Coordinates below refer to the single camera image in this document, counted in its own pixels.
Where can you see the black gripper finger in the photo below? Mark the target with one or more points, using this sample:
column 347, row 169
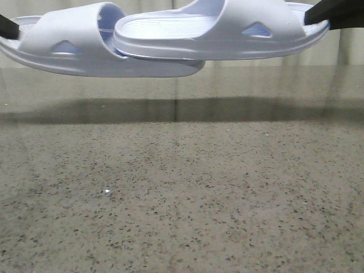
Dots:
column 340, row 13
column 8, row 28

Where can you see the light blue slipper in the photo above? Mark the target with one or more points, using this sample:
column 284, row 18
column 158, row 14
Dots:
column 78, row 41
column 219, row 30

